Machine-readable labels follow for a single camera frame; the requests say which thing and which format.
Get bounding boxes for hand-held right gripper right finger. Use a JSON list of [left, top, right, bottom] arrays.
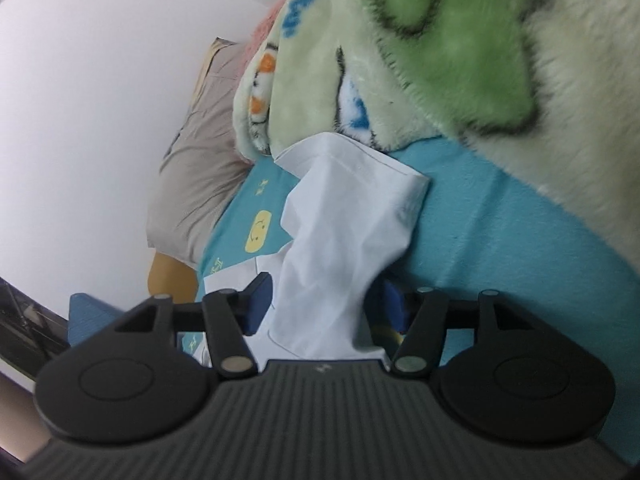
[[372, 280, 533, 375]]

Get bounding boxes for grey pillow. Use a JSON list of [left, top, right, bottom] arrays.
[[146, 37, 261, 268]]

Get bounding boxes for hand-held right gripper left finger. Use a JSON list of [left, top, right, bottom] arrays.
[[112, 272, 275, 380]]

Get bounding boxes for green cartoon blanket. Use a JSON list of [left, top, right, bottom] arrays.
[[232, 0, 640, 281]]

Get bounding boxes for pink fluffy blanket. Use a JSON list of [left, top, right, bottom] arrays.
[[247, 0, 321, 61]]

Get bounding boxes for mustard headboard cushion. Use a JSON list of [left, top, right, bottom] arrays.
[[147, 250, 201, 306]]

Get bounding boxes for blue covered chair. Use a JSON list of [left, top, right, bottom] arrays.
[[67, 292, 146, 348]]

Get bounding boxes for dark window grille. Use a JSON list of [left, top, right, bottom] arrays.
[[0, 275, 68, 366]]

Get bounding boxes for white shirt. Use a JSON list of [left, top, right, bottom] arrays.
[[202, 131, 431, 366]]

